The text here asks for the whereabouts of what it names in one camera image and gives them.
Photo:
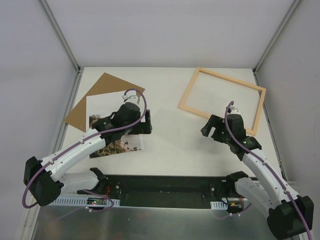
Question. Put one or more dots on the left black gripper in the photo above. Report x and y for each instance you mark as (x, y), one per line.
(141, 126)

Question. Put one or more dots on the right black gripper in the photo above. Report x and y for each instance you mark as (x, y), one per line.
(215, 128)

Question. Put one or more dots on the light wooden picture frame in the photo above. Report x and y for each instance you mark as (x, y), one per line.
(211, 90)

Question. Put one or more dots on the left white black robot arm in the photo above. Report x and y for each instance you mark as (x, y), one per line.
(47, 178)

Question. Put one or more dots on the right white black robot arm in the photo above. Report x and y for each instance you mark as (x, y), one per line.
(287, 213)

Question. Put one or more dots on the landscape photo print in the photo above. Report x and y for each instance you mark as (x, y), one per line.
(101, 106)

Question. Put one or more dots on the brown backing board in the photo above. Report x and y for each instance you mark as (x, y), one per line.
(106, 84)

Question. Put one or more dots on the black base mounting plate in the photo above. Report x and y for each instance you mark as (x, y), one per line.
(184, 192)

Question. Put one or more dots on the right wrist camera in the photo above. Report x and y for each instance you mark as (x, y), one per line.
(233, 110)

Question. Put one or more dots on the right white cable duct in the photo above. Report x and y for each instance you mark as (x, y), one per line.
(218, 205)

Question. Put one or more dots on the white cable duct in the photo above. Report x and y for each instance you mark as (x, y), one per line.
(218, 205)
(83, 201)

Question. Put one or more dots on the left aluminium corner post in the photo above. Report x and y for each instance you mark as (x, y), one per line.
(59, 34)

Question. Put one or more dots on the aluminium corner post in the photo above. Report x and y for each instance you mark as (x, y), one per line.
(276, 35)
(59, 34)

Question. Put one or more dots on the left white cable duct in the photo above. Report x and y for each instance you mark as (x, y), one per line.
(83, 201)

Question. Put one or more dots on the right aluminium corner post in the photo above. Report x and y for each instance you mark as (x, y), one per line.
(276, 35)

